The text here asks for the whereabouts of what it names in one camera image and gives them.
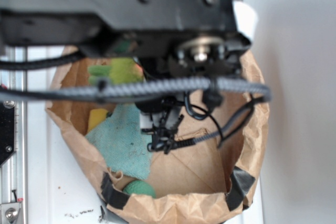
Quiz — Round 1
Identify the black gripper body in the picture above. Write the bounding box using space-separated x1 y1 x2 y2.
133 36 253 113

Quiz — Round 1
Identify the green plush frog toy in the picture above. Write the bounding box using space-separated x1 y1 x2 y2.
87 58 144 85

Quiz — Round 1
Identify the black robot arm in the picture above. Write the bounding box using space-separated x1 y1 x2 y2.
1 0 258 103

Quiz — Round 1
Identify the brown paper bag bin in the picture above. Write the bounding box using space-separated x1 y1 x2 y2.
45 46 270 224

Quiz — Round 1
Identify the light blue terry cloth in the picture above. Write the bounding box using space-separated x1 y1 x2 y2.
85 104 152 180

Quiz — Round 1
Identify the yellow sponge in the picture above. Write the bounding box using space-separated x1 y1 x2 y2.
87 109 109 133

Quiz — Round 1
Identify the green knitted ball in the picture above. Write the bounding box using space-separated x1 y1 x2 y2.
123 180 156 198

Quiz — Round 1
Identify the white plastic tray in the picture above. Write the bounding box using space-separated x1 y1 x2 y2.
0 46 264 224

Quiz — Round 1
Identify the grey braided cable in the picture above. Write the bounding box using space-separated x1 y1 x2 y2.
0 76 272 104

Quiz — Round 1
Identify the black mounting bracket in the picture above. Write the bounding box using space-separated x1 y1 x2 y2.
1 99 15 166

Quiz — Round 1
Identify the aluminium frame rail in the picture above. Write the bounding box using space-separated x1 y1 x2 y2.
0 46 28 224

